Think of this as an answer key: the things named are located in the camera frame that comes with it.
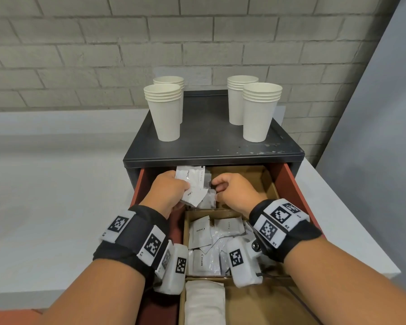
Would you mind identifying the cardboard drawer divider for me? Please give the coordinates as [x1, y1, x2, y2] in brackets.
[177, 165, 321, 325]

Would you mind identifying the stack of white napkins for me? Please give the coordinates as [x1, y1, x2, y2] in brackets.
[184, 280, 227, 325]

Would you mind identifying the black wristband with markers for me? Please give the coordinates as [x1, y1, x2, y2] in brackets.
[93, 204, 174, 279]
[248, 198, 324, 264]

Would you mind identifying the black right wristband with markers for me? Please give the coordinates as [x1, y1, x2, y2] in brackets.
[248, 198, 324, 264]

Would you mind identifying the pile of white sachets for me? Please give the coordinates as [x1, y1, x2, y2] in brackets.
[188, 215, 258, 277]

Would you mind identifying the person's right hand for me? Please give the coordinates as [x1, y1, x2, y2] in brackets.
[211, 173, 268, 218]

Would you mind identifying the person's right forearm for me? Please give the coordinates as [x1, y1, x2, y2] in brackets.
[284, 234, 406, 325]

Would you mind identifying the loose white sachet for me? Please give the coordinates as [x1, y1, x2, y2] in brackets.
[197, 188, 218, 210]

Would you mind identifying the black metal drawer cabinet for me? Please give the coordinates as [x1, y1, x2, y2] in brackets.
[123, 90, 305, 208]

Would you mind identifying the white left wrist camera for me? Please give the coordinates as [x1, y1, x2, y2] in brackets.
[154, 240, 189, 295]

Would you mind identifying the black left wristband with markers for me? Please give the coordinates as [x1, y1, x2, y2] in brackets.
[93, 204, 174, 279]

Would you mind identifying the red drawer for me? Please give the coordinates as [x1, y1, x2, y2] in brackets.
[130, 162, 326, 325]

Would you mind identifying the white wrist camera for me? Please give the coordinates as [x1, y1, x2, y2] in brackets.
[226, 235, 263, 289]
[154, 240, 189, 295]

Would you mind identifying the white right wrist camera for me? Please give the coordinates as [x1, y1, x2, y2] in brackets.
[226, 235, 263, 289]

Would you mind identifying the handful of white sachets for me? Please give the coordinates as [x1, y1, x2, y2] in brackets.
[175, 165, 212, 207]

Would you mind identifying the person's left hand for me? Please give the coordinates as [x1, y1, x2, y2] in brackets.
[140, 171, 191, 219]

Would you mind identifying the person's left forearm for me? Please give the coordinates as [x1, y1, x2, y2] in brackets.
[37, 259, 150, 325]

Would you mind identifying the stack of white paper cups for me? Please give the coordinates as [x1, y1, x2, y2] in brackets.
[143, 83, 183, 143]
[242, 82, 283, 143]
[152, 76, 185, 125]
[227, 75, 259, 126]

